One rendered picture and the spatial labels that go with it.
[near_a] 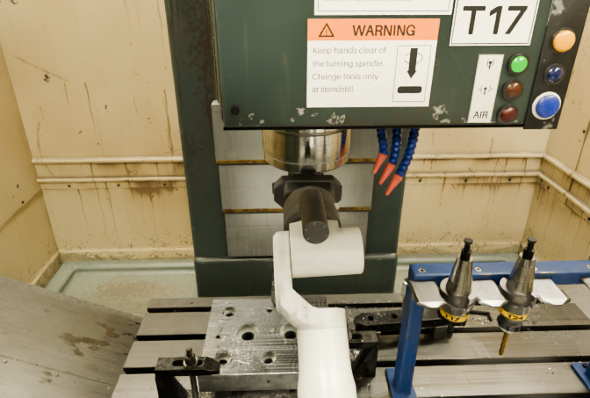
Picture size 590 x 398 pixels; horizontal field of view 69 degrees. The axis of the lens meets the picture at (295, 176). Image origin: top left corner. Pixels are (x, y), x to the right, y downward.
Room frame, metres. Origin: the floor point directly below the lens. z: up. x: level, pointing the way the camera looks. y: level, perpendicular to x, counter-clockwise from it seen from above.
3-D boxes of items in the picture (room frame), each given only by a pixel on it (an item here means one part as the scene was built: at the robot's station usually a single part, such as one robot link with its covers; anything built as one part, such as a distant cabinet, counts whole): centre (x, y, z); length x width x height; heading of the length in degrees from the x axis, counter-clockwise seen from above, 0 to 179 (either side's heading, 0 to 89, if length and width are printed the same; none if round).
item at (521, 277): (0.62, -0.40, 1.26); 0.04 x 0.04 x 0.07
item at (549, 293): (0.62, -0.46, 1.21); 0.07 x 0.05 x 0.01; 2
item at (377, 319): (0.83, -0.28, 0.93); 0.26 x 0.05 x 0.06; 97
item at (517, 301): (0.62, -0.40, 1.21); 0.06 x 0.06 x 0.03
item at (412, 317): (0.66, -0.24, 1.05); 0.10 x 0.05 x 0.30; 2
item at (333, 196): (0.63, -0.02, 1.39); 0.13 x 0.12 x 0.10; 92
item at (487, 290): (0.61, -0.35, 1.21); 0.07 x 0.05 x 0.01; 2
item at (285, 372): (0.74, 0.06, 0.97); 0.29 x 0.23 x 0.05; 92
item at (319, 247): (0.52, -0.04, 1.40); 0.11 x 0.11 x 0.11; 2
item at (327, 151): (0.73, -0.02, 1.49); 0.16 x 0.16 x 0.12
